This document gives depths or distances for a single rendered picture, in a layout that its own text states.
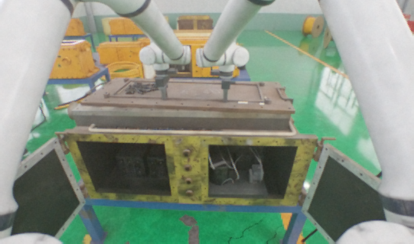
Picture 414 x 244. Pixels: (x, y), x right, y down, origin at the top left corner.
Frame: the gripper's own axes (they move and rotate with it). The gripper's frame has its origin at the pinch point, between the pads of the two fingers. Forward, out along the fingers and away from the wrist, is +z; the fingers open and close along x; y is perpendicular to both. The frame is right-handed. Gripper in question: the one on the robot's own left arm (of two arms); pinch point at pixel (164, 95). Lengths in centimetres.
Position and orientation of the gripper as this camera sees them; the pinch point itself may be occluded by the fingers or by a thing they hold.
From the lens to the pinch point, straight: 128.6
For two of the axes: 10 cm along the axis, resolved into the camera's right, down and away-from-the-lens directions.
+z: 0.1, 8.7, 4.9
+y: -9.9, -0.4, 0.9
